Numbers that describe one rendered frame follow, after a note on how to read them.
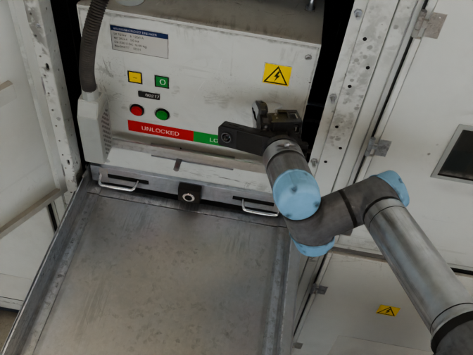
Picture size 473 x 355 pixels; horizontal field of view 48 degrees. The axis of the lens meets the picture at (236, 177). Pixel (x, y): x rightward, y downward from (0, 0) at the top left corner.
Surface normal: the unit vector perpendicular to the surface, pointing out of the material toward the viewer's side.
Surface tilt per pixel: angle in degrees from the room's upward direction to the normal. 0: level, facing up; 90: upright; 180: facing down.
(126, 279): 0
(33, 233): 90
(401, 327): 90
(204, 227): 0
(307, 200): 75
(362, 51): 90
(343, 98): 90
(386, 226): 49
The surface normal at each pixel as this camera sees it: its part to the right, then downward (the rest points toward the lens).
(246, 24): 0.09, -0.65
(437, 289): -0.44, -0.69
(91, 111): -0.08, 0.32
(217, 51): -0.15, 0.74
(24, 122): 0.78, 0.52
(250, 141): -0.40, 0.48
